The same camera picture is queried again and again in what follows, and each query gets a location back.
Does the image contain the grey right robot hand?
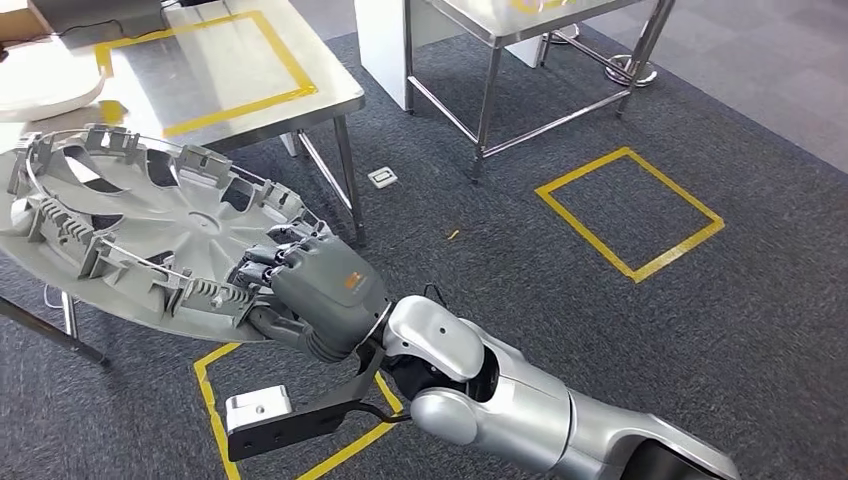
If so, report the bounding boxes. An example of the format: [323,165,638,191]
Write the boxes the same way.
[235,223,393,364]

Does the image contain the silver plastic wheel hubcap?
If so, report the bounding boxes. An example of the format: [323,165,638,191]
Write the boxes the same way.
[0,123,333,344]

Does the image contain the steel workbench table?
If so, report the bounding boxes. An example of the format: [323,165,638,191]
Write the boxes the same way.
[0,0,368,368]

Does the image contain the white plastic car part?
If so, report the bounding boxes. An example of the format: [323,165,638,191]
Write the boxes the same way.
[0,56,107,125]

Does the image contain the white cabinet table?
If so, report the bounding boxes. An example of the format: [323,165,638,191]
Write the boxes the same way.
[354,0,546,112]

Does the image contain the chrome stool base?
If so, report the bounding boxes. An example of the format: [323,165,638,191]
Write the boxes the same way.
[541,23,583,46]
[604,52,658,89]

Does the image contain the dark grey box device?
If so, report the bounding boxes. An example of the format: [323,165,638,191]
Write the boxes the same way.
[29,0,168,36]

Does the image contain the brown cardboard box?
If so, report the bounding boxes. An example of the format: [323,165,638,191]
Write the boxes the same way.
[0,0,49,42]

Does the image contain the pale wrist camera on bracket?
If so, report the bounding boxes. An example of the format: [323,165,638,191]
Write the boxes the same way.
[225,344,389,463]

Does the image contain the black camera cable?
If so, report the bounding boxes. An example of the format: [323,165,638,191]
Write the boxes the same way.
[360,283,448,425]

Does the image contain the steel frame table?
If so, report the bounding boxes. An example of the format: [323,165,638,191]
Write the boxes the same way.
[402,0,678,183]

